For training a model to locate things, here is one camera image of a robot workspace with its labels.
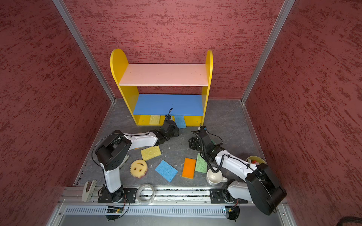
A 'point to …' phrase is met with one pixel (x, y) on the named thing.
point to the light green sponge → (201, 165)
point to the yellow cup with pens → (256, 160)
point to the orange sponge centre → (189, 168)
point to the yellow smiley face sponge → (138, 168)
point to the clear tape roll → (145, 194)
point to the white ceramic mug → (214, 178)
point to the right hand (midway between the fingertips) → (191, 143)
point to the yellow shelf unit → (153, 91)
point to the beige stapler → (89, 189)
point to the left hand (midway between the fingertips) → (177, 131)
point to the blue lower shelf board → (161, 104)
